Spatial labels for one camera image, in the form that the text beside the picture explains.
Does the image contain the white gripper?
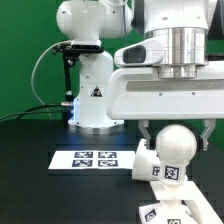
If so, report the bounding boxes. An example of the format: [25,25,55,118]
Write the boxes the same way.
[106,64,224,151]

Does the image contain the white lamp bulb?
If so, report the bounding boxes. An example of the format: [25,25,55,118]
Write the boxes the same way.
[156,125,197,189]

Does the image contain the white lamp base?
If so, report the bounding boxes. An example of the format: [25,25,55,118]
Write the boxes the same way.
[139,181,223,224]

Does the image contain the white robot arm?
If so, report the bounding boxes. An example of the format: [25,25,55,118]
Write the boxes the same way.
[57,0,224,140]

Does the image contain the white lamp shade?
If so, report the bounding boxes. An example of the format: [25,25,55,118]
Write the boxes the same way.
[131,138,189,183]

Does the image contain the white marker sheet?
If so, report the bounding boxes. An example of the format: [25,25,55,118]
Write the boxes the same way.
[48,150,135,170]

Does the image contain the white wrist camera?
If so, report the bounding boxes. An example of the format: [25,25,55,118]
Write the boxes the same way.
[114,38,165,67]

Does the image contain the black camera stand pole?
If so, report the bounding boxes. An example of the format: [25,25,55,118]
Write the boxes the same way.
[63,54,74,128]

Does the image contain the black camera on stand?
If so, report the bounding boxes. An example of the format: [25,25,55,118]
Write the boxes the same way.
[53,40,104,55]

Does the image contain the black cable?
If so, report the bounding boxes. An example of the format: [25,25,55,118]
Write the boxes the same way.
[0,103,64,123]

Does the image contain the grey cable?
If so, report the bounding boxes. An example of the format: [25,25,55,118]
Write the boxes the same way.
[30,40,73,120]

